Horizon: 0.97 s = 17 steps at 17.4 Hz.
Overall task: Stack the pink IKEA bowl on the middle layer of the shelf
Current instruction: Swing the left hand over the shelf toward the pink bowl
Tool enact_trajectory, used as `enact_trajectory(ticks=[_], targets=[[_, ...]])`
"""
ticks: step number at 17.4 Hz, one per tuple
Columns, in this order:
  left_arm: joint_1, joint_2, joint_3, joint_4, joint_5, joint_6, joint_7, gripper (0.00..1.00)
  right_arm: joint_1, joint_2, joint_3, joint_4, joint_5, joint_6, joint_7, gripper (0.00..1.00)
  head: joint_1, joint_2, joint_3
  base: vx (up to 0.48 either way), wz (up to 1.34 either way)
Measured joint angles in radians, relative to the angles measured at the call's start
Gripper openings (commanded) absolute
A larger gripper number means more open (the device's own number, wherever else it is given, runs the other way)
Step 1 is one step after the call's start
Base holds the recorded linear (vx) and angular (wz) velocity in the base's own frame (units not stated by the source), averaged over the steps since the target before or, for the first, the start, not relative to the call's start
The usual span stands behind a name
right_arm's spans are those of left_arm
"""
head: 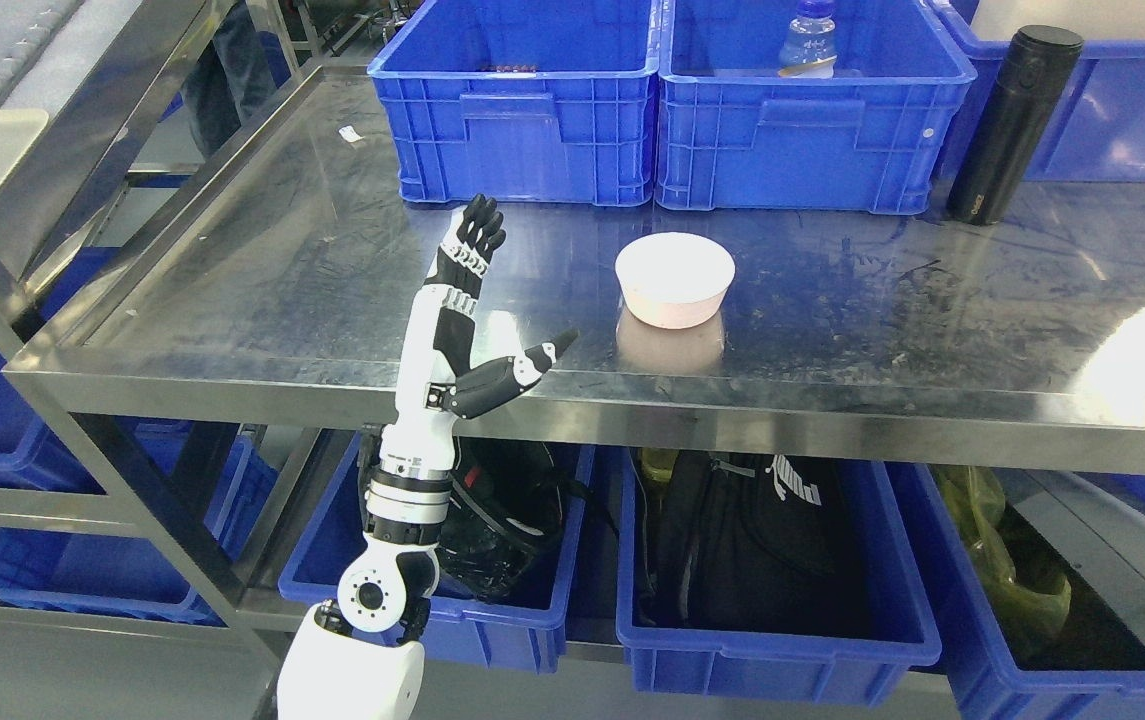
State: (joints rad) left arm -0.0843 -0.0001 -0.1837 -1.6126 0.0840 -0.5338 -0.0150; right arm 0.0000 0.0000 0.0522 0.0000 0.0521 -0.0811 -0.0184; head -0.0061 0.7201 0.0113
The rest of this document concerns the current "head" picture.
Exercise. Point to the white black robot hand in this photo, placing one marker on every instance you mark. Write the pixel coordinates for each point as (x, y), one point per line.
(437, 382)

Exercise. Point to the pink ikea bowl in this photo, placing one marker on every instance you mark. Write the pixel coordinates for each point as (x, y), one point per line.
(674, 280)

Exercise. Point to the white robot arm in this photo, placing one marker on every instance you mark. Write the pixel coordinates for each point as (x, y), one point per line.
(359, 656)

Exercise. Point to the stainless steel shelf table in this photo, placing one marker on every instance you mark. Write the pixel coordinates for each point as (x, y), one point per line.
(273, 288)

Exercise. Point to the blue crate top middle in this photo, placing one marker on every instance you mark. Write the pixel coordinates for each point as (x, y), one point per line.
(732, 133)

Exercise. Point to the black helmet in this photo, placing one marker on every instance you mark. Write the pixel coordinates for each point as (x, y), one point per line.
(506, 516)

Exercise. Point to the blue crate with helmet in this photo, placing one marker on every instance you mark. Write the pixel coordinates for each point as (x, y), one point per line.
(527, 637)

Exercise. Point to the blue crate top left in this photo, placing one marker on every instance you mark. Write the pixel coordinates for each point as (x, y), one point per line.
(532, 101)

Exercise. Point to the black backpack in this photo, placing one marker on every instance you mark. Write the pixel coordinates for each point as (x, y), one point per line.
(756, 543)

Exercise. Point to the blue crate with backpack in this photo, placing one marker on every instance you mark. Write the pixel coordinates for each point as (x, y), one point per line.
(786, 667)

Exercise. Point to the plastic drink bottle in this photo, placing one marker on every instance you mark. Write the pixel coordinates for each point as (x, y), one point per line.
(809, 50)

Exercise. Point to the yellow green plastic bag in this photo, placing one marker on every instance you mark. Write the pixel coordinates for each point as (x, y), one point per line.
(1024, 581)

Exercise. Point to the black thermos flask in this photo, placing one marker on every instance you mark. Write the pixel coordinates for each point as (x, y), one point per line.
(1036, 68)

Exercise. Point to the blue crate lower right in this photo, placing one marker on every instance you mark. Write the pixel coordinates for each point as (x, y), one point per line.
(984, 677)

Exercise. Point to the blue crate top right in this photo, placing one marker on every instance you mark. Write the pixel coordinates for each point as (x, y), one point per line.
(1098, 130)

